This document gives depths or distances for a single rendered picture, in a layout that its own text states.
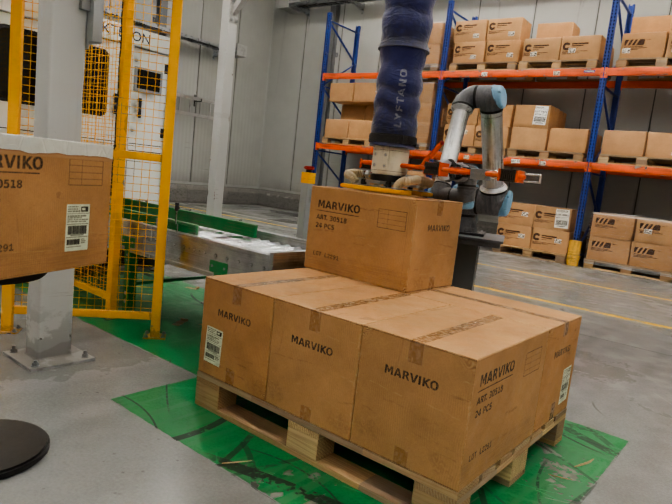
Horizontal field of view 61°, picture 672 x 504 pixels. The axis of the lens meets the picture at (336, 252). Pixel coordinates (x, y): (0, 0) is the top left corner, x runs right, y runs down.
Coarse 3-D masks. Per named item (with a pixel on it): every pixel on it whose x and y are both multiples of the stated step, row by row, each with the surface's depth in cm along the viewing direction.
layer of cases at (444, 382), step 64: (256, 320) 215; (320, 320) 195; (384, 320) 193; (448, 320) 203; (512, 320) 214; (576, 320) 232; (256, 384) 216; (320, 384) 196; (384, 384) 180; (448, 384) 166; (512, 384) 186; (384, 448) 181; (448, 448) 166; (512, 448) 196
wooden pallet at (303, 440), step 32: (224, 384) 228; (224, 416) 229; (256, 416) 229; (288, 416) 206; (288, 448) 207; (320, 448) 200; (352, 448) 188; (352, 480) 189; (384, 480) 191; (416, 480) 173; (480, 480) 178; (512, 480) 202
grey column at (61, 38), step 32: (64, 0) 247; (64, 32) 249; (64, 64) 251; (64, 96) 254; (64, 128) 256; (32, 288) 265; (64, 288) 269; (32, 320) 266; (64, 320) 271; (32, 352) 267; (64, 352) 274
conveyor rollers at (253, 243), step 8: (200, 232) 366; (208, 232) 371; (216, 232) 376; (224, 232) 381; (224, 240) 346; (232, 240) 351; (240, 240) 356; (248, 240) 361; (256, 240) 356; (264, 240) 361; (256, 248) 330; (264, 248) 325; (272, 248) 329; (280, 248) 334; (288, 248) 339; (296, 248) 344
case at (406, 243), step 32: (320, 192) 273; (352, 192) 260; (320, 224) 273; (352, 224) 261; (384, 224) 250; (416, 224) 241; (448, 224) 262; (320, 256) 274; (352, 256) 262; (384, 256) 250; (416, 256) 245; (448, 256) 267; (416, 288) 250
